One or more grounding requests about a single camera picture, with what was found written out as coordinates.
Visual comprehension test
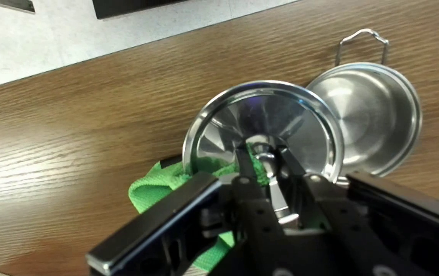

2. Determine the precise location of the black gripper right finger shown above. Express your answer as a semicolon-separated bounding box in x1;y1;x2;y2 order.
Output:
275;146;439;276

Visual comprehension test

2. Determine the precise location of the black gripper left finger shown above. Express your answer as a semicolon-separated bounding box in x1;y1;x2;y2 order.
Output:
86;145;293;276

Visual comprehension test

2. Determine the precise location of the round steel pot lid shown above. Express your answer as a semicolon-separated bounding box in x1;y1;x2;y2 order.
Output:
180;79;347;227

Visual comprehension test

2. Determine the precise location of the green microfibre cloth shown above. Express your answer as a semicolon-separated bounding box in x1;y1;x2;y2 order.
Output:
126;148;270;273

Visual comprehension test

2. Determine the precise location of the steel pot with wire handles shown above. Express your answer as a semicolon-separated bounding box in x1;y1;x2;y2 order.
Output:
306;28;425;178

